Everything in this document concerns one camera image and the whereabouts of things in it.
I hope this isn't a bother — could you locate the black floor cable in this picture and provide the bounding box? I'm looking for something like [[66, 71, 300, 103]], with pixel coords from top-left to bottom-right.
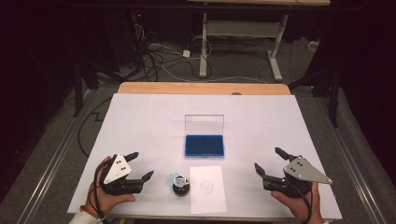
[[77, 96, 112, 158]]

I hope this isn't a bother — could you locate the black metal stand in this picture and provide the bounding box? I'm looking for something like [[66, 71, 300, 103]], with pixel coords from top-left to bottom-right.
[[73, 59, 84, 119], [329, 69, 341, 129]]

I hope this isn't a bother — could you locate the tangle of black floor cables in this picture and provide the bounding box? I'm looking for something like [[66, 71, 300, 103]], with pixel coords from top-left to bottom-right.
[[130, 22, 216, 83]]

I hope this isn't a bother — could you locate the white box on floor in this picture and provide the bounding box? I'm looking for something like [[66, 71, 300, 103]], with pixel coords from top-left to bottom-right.
[[307, 39, 321, 52]]

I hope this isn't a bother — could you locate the right hand-held gripper black cable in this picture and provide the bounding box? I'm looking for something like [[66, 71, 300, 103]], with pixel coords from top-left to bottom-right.
[[288, 180, 313, 224]]

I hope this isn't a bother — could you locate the metal floor rail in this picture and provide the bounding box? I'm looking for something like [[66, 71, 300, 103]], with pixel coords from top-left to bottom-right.
[[314, 96, 389, 224], [17, 88, 97, 224]]

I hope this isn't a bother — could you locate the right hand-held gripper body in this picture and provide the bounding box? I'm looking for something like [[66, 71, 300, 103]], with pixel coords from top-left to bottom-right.
[[262, 154, 333, 199]]

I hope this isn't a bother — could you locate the person's left hand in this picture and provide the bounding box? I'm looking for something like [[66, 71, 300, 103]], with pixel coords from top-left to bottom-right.
[[88, 156, 136, 216]]

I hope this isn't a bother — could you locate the white paper sheet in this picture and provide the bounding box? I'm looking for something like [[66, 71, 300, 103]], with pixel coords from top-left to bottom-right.
[[189, 164, 228, 216]]

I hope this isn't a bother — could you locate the round black stamp clear knob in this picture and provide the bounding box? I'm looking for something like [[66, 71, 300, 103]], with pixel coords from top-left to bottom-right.
[[172, 172, 191, 197]]

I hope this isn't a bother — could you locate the large white table mat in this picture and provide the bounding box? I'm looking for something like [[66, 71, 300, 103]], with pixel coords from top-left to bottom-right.
[[66, 92, 344, 221]]

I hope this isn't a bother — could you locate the left hand-held gripper black cable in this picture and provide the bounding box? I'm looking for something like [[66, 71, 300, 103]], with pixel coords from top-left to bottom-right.
[[92, 161, 110, 224]]

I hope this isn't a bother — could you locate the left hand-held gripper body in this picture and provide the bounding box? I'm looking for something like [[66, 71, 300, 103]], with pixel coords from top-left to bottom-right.
[[98, 153, 145, 196]]

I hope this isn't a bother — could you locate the wooden table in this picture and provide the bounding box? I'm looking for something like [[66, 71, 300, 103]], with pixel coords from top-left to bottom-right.
[[117, 81, 291, 96]]

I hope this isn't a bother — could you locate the person's right hand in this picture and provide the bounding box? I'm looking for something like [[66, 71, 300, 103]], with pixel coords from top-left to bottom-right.
[[270, 182, 321, 223]]

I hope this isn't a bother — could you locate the white metal frame desk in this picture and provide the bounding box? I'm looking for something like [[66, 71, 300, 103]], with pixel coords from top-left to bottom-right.
[[186, 0, 332, 82]]

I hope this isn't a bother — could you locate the hand-held gripper black cable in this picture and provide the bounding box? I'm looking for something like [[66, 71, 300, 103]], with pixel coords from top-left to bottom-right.
[[288, 180, 313, 224], [92, 161, 110, 224]]

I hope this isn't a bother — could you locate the white floor cable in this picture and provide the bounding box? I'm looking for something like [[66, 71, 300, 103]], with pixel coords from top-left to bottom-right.
[[162, 65, 269, 85]]

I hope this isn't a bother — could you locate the red bracelet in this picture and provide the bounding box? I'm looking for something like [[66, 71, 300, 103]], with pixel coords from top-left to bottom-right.
[[79, 204, 102, 220]]

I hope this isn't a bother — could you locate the blue ink pad clear lid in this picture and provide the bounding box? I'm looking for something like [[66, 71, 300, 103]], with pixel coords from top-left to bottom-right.
[[184, 114, 226, 159]]

